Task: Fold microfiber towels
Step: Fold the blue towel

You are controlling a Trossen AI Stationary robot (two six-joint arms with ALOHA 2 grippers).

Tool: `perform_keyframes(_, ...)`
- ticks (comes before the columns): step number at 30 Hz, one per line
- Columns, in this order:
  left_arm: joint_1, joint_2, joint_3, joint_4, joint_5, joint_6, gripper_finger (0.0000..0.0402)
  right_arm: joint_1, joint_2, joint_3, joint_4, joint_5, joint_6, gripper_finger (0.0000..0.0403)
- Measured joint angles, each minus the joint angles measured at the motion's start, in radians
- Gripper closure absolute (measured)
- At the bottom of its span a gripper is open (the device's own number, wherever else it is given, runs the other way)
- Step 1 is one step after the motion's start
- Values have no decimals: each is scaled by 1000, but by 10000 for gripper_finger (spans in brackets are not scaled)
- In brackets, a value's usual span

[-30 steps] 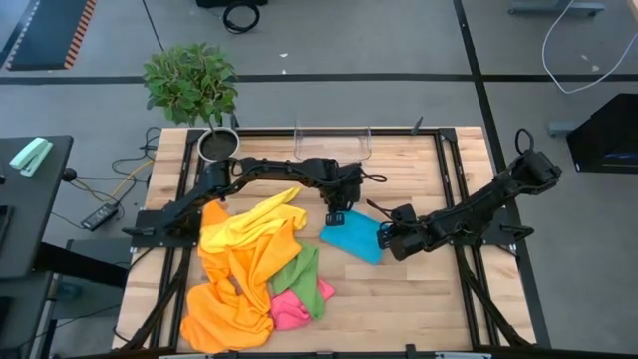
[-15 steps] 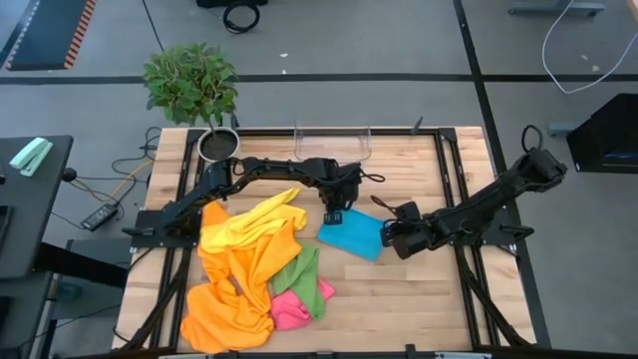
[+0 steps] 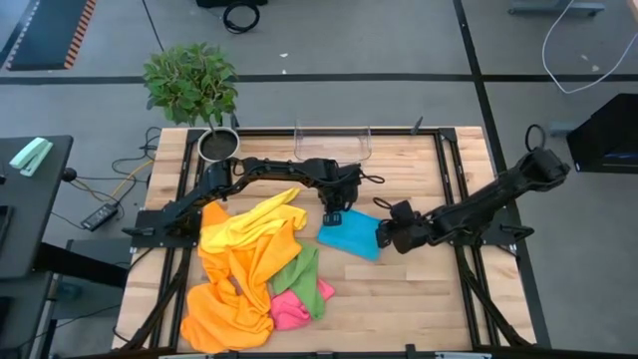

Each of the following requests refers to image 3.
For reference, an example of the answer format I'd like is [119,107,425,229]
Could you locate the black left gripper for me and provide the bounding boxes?
[317,161,365,227]

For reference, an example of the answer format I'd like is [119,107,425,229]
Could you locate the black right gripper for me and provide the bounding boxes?
[377,212,439,256]

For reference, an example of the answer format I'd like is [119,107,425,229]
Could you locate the blue microfiber towel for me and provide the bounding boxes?
[316,207,383,262]

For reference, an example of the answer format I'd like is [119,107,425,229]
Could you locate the green microfiber towel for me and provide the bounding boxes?
[268,242,327,322]

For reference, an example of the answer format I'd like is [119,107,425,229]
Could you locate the yellow microfiber towel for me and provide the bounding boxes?
[198,186,309,255]

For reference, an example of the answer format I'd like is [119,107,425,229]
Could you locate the pink microfiber towel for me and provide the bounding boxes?
[270,277,337,332]

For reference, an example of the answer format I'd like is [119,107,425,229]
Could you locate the clear plastic bin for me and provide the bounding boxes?
[292,119,374,164]

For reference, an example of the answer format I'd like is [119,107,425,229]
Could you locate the white plant pot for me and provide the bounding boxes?
[196,126,242,164]

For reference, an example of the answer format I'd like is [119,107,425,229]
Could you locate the green leafy plant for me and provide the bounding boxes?
[143,42,240,129]

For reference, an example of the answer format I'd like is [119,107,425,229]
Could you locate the black power adapter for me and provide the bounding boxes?
[80,201,121,232]

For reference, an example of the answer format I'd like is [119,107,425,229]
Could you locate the black cabinet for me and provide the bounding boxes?
[565,92,638,176]

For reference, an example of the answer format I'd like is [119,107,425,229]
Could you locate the grey furniture base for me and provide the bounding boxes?
[507,0,606,17]

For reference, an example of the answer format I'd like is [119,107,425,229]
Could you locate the black desk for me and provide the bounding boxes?
[0,134,75,280]

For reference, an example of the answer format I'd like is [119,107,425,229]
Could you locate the mint green stapler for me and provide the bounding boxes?
[8,137,55,179]

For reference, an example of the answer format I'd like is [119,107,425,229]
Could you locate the black mat with orange stripes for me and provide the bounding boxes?
[4,0,98,72]

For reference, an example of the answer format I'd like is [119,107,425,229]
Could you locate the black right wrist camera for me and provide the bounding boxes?
[389,199,416,223]

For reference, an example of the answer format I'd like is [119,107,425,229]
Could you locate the black metal table frame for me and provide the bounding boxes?
[122,114,552,359]

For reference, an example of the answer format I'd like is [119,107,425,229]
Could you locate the black right arm cable loop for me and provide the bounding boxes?
[524,124,547,152]

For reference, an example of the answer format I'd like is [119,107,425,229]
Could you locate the yellow floor cable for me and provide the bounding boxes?
[74,158,157,201]

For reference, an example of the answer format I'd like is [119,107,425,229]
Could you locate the coiled black cable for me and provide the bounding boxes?
[221,1,262,36]

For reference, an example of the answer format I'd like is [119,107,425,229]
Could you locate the white floor cable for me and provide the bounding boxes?
[540,0,638,96]

